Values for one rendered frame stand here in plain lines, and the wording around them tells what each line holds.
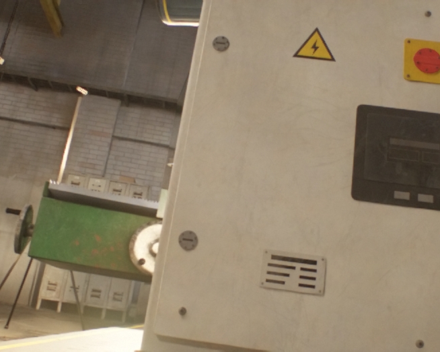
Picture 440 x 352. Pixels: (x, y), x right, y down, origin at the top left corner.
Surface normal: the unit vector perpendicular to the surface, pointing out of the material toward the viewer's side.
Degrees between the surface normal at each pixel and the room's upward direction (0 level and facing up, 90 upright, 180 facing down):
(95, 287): 90
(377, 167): 90
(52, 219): 90
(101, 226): 90
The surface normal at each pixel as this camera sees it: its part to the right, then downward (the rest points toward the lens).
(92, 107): 0.12, -0.24
